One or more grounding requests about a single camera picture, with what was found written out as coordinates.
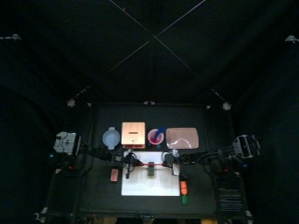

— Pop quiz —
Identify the pink square tray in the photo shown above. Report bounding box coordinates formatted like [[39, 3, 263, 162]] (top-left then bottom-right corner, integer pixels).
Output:
[[164, 127, 202, 150]]

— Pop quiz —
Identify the orange toy carrot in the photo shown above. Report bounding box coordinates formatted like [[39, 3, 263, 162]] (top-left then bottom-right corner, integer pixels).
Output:
[[179, 180, 191, 206]]

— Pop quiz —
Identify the pale blue bowl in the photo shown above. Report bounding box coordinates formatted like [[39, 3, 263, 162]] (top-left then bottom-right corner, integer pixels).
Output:
[[102, 126, 123, 151]]

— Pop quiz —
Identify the wooden box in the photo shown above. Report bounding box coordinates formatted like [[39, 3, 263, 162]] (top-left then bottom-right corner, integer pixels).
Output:
[[120, 122, 147, 150]]

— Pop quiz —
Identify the white cutting board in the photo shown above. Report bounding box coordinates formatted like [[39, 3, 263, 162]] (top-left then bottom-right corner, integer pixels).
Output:
[[120, 150, 182, 197]]

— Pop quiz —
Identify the blue utensil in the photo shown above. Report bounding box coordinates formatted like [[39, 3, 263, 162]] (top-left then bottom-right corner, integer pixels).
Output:
[[154, 127, 169, 144]]

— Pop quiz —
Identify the white printed label sheet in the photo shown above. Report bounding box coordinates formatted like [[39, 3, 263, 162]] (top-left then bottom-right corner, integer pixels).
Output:
[[217, 186, 246, 214]]

